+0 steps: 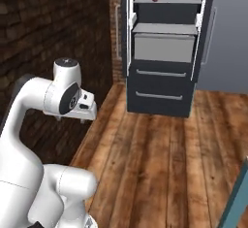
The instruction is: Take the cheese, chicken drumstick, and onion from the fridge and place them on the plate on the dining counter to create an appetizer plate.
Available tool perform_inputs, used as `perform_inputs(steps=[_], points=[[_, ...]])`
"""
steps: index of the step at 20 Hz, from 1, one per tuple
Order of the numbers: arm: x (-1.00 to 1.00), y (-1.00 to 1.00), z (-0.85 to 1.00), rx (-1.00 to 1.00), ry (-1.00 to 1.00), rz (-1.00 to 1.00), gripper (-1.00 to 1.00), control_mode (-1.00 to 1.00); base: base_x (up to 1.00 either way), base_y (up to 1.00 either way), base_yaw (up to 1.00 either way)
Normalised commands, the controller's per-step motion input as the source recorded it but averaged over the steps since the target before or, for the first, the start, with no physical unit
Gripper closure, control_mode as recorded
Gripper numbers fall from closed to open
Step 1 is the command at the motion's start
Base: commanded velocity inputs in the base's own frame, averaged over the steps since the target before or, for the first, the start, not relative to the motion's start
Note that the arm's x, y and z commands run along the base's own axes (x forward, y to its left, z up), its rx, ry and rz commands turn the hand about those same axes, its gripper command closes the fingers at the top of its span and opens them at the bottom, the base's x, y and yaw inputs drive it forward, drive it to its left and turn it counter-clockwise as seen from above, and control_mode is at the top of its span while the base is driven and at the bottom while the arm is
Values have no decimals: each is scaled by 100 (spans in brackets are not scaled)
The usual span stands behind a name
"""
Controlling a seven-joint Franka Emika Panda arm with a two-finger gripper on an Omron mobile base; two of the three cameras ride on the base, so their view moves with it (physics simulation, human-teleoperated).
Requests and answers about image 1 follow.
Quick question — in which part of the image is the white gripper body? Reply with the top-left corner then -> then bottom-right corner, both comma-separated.
43,101 -> 98,122

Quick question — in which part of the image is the dark grey fridge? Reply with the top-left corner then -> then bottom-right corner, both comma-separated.
120,0 -> 218,118

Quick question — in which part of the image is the dark fridge door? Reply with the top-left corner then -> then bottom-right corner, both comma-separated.
120,0 -> 131,78

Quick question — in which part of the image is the grey fridge shelf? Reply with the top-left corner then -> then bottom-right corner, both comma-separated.
132,22 -> 199,36
133,0 -> 203,5

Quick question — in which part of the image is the grey fridge door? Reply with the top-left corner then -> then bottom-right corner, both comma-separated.
193,0 -> 248,94

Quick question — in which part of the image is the teal counter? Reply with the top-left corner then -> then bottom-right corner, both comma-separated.
215,156 -> 248,228

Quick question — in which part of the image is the dark freezer drawer front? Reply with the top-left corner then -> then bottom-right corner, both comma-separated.
126,78 -> 196,118
128,60 -> 196,84

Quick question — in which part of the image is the grey crisper drawer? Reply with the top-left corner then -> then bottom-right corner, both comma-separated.
133,33 -> 197,64

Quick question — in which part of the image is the silver freezer drawer handle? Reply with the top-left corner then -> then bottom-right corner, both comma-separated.
136,69 -> 188,79
135,90 -> 184,102

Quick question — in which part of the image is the pale fridge door handle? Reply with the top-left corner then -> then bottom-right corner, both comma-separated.
113,2 -> 123,61

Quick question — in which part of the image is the grey fridge door handle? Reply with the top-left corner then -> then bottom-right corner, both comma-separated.
201,6 -> 218,66

